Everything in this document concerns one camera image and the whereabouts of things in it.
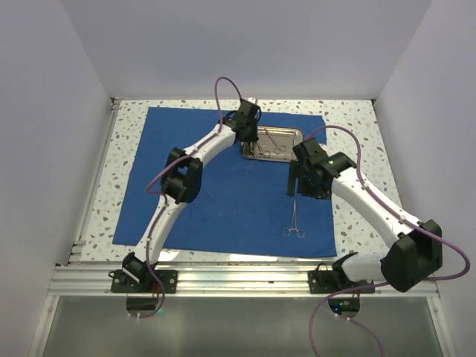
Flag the blue surgical drape cloth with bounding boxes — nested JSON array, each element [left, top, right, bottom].
[[113, 108, 336, 258]]

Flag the steel hemostat forceps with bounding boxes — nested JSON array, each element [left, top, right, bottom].
[[283, 200, 305, 239]]

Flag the steel scissors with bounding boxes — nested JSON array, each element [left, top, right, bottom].
[[264, 128, 286, 155]]

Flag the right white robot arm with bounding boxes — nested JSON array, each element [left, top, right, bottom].
[[287, 138, 443, 292]]

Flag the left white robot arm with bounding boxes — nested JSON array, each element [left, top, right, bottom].
[[122, 99, 261, 292]]

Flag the stainless steel instrument tray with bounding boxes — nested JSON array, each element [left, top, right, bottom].
[[240, 126, 303, 163]]

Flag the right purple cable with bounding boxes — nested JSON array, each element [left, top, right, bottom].
[[308, 124, 470, 357]]

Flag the purple cable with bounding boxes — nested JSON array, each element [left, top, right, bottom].
[[308, 124, 470, 357], [126, 76, 246, 319]]

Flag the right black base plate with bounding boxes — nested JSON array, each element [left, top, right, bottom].
[[307, 269, 357, 294]]

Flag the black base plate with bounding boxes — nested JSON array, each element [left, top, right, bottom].
[[108, 269, 178, 294], [307, 269, 357, 294]]

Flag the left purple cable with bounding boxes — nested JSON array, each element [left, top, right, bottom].
[[126, 76, 246, 319]]

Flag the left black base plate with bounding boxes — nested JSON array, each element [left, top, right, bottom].
[[108, 269, 178, 294]]

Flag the aluminium mounting rail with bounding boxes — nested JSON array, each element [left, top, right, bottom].
[[47, 262, 440, 298]]

